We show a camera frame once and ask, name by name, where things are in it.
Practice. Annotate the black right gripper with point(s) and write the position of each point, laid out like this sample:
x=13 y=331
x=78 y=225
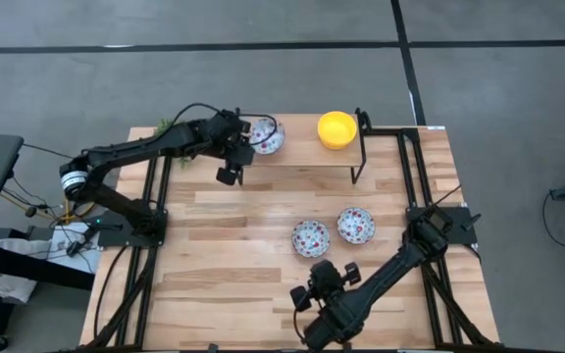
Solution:
x=326 y=282

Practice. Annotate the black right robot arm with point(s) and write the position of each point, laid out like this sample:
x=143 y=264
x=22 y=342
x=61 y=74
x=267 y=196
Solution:
x=385 y=272

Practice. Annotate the green potted plant white pot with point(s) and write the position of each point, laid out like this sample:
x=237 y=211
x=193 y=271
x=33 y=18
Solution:
x=165 y=123

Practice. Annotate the red floral ceramic bowl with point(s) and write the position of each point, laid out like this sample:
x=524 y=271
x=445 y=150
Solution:
x=310 y=238
x=356 y=225
x=269 y=136

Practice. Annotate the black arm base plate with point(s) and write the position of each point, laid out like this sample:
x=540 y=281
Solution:
x=116 y=235
x=459 y=230

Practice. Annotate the black aluminium table frame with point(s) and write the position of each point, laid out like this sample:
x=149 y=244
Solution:
x=390 y=131

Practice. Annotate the yellow plastic mini bowl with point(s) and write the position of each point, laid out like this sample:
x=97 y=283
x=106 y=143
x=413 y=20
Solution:
x=336 y=147
x=337 y=127

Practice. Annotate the white cloth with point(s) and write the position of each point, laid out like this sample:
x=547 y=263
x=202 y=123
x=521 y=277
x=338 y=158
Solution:
x=17 y=289

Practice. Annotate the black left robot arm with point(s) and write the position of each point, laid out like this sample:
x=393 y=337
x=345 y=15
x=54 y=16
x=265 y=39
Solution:
x=130 y=147

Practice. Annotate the wooden shelf with black legs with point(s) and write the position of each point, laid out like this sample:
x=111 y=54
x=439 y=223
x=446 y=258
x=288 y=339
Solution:
x=312 y=157

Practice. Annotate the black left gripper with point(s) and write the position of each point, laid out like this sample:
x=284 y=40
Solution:
x=228 y=139

